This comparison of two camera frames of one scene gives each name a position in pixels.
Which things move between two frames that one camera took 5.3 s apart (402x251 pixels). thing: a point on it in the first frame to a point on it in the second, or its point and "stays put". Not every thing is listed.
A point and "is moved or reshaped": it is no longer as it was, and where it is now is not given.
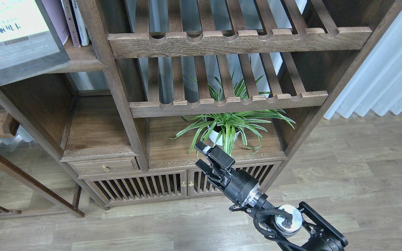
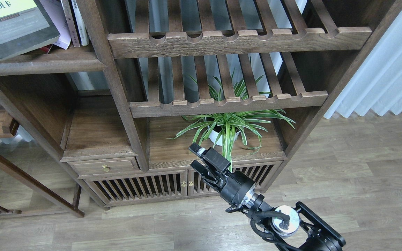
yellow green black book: (16, 42) is moved or reshaped
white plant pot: (213, 135) stays put
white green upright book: (81, 26) stays put
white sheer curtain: (390, 77) stays put
